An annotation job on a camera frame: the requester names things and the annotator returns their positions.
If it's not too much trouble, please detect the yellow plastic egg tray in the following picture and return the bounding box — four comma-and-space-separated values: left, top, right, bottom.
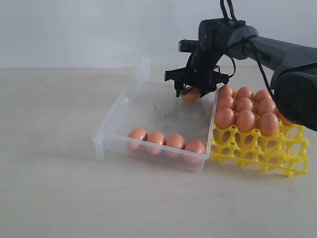
210, 89, 309, 178

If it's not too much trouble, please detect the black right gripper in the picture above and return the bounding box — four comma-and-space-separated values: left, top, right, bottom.
164, 18, 238, 98

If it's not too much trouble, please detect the black camera cable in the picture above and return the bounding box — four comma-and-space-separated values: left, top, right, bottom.
180, 0, 275, 100

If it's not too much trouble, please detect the clear plastic container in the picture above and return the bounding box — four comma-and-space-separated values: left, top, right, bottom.
93, 58, 217, 171

